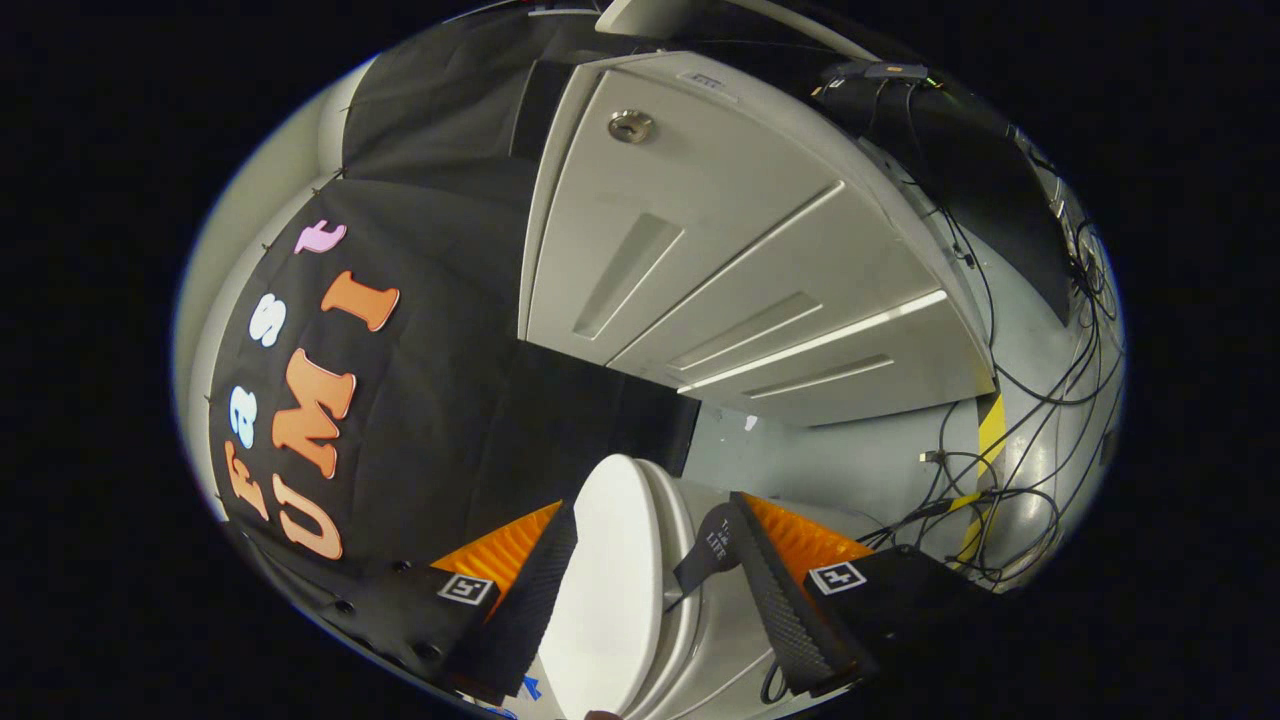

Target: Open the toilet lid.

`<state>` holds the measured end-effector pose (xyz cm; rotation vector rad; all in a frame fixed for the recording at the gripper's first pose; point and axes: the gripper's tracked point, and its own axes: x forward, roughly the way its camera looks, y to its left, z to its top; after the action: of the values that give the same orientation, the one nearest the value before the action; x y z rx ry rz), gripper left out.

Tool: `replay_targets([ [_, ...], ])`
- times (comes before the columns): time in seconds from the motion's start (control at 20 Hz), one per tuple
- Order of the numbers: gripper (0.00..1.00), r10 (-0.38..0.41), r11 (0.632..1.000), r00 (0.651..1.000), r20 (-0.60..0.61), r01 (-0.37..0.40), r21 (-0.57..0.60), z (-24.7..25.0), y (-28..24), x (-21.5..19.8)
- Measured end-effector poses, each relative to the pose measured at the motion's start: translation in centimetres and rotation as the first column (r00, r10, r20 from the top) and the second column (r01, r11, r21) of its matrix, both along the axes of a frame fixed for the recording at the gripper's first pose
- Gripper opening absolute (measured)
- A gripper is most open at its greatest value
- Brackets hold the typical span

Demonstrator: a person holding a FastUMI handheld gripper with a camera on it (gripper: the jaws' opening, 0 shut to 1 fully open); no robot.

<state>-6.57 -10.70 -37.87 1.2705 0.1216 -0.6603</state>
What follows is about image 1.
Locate black backdrop cloth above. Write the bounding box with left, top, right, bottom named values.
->
left=205, top=5, right=701, bottom=621

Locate white toilet lid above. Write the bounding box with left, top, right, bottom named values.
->
left=540, top=453, right=669, bottom=720

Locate bundle of black cables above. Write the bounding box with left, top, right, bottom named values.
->
left=860, top=170, right=1121, bottom=591

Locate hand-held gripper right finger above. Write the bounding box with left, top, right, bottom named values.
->
left=728, top=490, right=1011, bottom=699

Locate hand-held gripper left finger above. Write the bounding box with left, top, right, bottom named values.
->
left=325, top=500, right=579, bottom=706

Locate white toilet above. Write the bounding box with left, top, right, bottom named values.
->
left=640, top=465, right=881, bottom=720

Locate white cabinet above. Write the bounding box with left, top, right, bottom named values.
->
left=517, top=50, right=1001, bottom=429

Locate black pull strap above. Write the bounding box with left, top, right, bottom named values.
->
left=665, top=503, right=746, bottom=613

